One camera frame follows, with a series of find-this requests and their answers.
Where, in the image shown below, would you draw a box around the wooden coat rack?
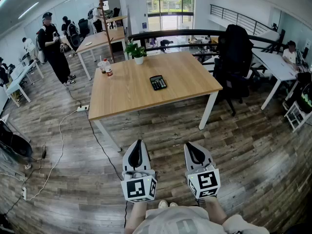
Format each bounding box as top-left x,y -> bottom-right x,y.
98,0 -> 116,63

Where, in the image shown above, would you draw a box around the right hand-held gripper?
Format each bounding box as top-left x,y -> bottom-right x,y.
183,141 -> 221,200

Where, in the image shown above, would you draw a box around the drink cup with straw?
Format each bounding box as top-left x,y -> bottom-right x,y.
97,55 -> 107,74

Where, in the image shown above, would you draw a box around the black barred railing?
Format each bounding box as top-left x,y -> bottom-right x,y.
210,4 -> 279,36

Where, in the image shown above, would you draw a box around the person's right forearm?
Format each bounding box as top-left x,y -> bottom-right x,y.
205,195 -> 228,226

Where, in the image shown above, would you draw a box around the black bag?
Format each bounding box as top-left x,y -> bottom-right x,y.
290,71 -> 312,115

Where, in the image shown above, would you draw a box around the white desk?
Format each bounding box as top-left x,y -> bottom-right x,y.
251,49 -> 300,111
5,57 -> 45,107

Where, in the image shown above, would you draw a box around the black curved railing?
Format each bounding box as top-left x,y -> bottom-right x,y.
127,29 -> 289,56

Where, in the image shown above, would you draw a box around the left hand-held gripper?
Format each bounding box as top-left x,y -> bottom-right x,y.
120,139 -> 158,203

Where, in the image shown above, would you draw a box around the black office chair with jacket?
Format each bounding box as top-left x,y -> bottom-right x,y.
212,24 -> 254,117

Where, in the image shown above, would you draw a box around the glass entrance door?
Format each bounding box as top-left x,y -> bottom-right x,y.
145,0 -> 195,32

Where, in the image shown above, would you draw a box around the small wooden table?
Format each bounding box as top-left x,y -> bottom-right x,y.
105,15 -> 129,29

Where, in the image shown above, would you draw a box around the person's left forearm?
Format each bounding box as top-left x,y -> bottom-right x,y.
124,200 -> 148,234

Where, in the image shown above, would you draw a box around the plastic bottle red label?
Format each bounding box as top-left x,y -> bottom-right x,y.
103,58 -> 114,78

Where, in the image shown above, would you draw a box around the black cable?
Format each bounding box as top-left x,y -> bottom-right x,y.
63,83 -> 129,229

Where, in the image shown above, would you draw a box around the white cable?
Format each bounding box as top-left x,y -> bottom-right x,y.
26,109 -> 80,201

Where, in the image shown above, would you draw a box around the person's white shoes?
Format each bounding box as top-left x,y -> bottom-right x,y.
157,199 -> 179,210

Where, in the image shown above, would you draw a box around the white wire rack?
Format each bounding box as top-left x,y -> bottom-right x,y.
283,100 -> 312,133

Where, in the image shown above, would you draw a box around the potted plant white pot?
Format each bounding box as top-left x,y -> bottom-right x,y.
123,39 -> 148,65

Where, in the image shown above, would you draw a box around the person's light grey shirt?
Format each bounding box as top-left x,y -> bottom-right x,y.
133,205 -> 270,234

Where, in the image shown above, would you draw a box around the black calculator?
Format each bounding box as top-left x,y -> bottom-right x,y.
149,75 -> 168,92

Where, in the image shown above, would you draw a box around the wooden table white legs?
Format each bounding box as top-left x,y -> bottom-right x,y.
75,26 -> 127,80
88,51 -> 223,153

